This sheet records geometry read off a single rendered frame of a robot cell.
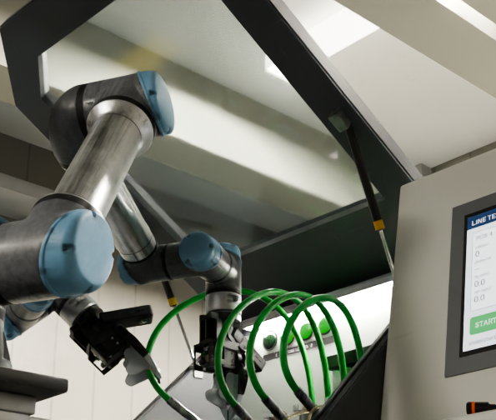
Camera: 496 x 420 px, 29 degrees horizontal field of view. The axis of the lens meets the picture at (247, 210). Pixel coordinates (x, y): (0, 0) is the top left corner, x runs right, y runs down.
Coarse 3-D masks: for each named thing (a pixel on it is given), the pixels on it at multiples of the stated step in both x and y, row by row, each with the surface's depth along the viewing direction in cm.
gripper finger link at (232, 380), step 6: (228, 372) 191; (228, 378) 191; (234, 378) 192; (228, 384) 190; (234, 384) 191; (234, 390) 191; (222, 396) 188; (234, 396) 190; (240, 396) 190; (228, 414) 190; (234, 414) 190
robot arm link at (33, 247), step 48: (96, 96) 164; (144, 96) 161; (96, 144) 150; (144, 144) 161; (96, 192) 141; (0, 240) 131; (48, 240) 128; (96, 240) 133; (0, 288) 131; (48, 288) 129; (96, 288) 132
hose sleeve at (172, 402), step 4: (168, 400) 197; (172, 400) 197; (176, 400) 197; (168, 404) 197; (172, 404) 196; (176, 404) 197; (180, 404) 197; (176, 408) 197; (180, 408) 197; (184, 408) 197; (180, 412) 197; (184, 412) 197; (188, 412) 197; (192, 412) 198; (184, 416) 197; (188, 416) 197; (192, 416) 197; (196, 416) 198
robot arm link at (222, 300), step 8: (208, 296) 198; (216, 296) 196; (224, 296) 196; (232, 296) 197; (240, 296) 199; (208, 304) 197; (216, 304) 196; (224, 304) 195; (232, 304) 196; (240, 312) 198
